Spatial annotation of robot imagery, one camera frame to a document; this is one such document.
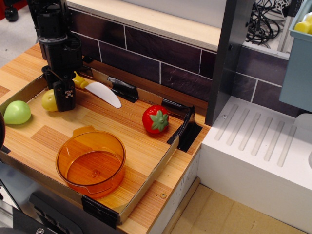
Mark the red toy strawberry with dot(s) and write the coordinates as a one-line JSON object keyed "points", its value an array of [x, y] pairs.
{"points": [[155, 119]]}

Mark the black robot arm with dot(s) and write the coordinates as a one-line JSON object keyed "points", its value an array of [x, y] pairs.
{"points": [[52, 19]]}

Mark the black caster wheel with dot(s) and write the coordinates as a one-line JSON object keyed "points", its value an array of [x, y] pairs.
{"points": [[11, 14]]}

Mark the dark grey vertical post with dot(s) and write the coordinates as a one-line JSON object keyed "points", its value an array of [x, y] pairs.
{"points": [[233, 34]]}

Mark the cardboard fence with black tape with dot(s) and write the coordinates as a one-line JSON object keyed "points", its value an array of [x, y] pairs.
{"points": [[159, 168]]}

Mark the green toy pear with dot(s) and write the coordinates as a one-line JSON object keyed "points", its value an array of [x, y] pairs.
{"points": [[17, 112]]}

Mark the orange transparent plastic pot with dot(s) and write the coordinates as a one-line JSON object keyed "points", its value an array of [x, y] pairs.
{"points": [[92, 162]]}

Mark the yellow handled toy knife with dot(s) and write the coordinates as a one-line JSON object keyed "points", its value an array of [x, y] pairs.
{"points": [[98, 89]]}

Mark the yellow toy in bin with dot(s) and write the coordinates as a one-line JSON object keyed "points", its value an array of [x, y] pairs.
{"points": [[305, 26]]}

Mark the white dish drain rack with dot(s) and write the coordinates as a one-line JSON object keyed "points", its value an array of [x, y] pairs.
{"points": [[262, 159]]}

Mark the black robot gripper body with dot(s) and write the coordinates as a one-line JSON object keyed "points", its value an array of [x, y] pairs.
{"points": [[63, 54]]}

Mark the grey blue plastic bin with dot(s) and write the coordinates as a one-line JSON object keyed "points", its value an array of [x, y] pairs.
{"points": [[297, 85]]}

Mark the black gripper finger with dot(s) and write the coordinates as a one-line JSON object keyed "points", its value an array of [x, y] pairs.
{"points": [[49, 76], [65, 93]]}

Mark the yellow toy potato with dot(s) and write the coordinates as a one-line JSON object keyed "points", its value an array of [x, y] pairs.
{"points": [[48, 101]]}

